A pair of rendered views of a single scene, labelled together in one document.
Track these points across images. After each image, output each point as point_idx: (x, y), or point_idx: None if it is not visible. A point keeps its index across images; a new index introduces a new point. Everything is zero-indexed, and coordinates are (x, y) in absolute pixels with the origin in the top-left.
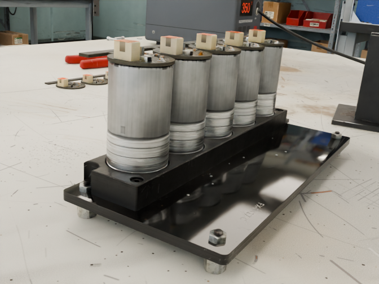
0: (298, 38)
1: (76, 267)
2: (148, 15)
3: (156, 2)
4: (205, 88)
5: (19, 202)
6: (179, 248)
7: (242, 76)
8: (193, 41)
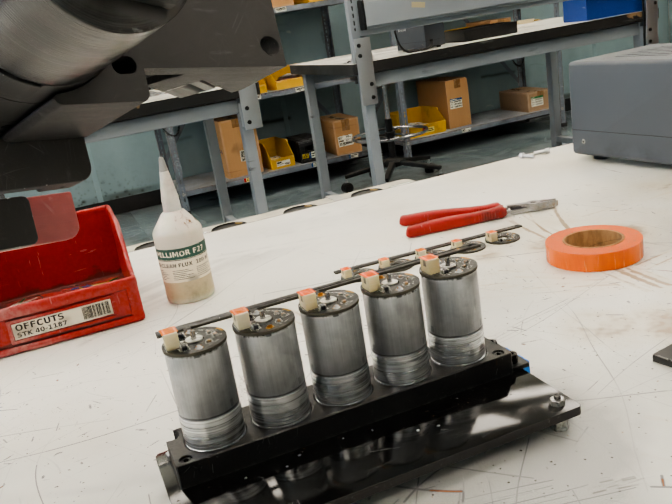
0: None
1: None
2: (574, 116)
3: (583, 95)
4: (281, 361)
5: (146, 455)
6: None
7: (381, 327)
8: (333, 284)
